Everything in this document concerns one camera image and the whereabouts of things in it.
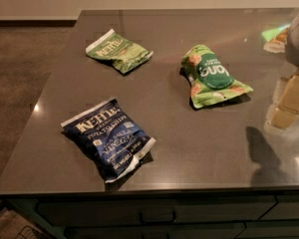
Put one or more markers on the dark cabinet drawer handle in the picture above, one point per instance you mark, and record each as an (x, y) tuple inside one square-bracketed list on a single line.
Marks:
[(157, 216)]

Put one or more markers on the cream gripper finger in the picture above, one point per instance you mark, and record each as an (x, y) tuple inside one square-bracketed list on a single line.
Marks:
[(285, 108)]

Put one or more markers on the green rice chip bag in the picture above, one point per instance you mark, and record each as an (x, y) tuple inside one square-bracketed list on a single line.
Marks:
[(210, 82)]

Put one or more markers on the dark cabinet drawer front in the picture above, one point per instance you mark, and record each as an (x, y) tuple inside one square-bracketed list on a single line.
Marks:
[(98, 213)]

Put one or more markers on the green Kettle chip bag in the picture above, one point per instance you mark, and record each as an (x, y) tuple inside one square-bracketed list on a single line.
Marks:
[(124, 55)]

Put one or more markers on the blue Kettle chip bag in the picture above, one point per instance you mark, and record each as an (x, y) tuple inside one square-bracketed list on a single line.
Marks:
[(111, 138)]

